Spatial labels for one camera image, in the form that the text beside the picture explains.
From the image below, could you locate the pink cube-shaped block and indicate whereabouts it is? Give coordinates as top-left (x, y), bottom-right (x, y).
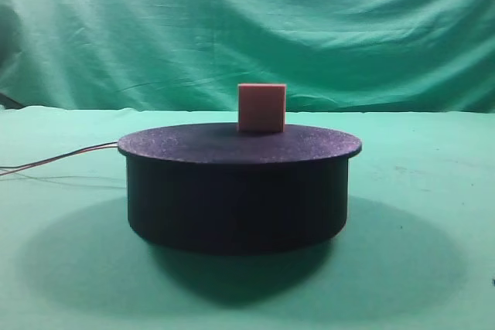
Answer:
top-left (237, 83), bottom-right (287, 133)

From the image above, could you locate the black round turntable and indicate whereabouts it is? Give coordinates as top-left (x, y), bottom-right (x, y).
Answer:
top-left (117, 123), bottom-right (362, 256)

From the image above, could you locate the green backdrop cloth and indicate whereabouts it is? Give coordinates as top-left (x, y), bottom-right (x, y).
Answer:
top-left (1, 0), bottom-right (494, 113)

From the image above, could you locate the green table cloth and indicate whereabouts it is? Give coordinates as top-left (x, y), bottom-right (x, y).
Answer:
top-left (1, 107), bottom-right (494, 329)

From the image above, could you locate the red wire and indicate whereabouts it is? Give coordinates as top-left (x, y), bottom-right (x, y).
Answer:
top-left (0, 143), bottom-right (119, 172)

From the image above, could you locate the black wire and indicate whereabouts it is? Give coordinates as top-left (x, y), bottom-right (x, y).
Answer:
top-left (0, 145), bottom-right (120, 177)

